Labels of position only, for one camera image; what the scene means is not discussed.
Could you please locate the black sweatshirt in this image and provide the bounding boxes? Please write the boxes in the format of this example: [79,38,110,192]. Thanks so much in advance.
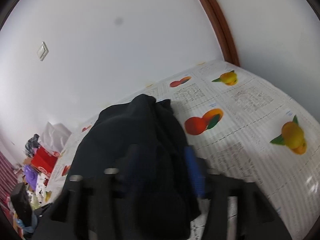
[68,94,200,239]

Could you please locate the purple bag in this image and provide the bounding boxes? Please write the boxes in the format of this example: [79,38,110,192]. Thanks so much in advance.
[24,165,38,191]

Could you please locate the red paper bag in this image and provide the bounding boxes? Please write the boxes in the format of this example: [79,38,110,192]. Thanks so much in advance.
[31,146,57,177]

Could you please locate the plaid cloth in bag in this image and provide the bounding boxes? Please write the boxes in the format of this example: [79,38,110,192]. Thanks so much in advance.
[25,134,41,158]

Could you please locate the white plastic shopping bag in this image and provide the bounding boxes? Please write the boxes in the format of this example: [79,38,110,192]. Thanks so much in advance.
[39,122,71,154]

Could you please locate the fruit print tablecloth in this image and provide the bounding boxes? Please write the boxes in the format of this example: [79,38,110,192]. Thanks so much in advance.
[44,60,320,240]

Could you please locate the white wall switch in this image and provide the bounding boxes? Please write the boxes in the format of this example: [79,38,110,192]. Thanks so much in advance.
[37,42,49,61]

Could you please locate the brown wooden door frame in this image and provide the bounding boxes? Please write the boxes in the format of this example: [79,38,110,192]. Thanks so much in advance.
[199,0,240,67]

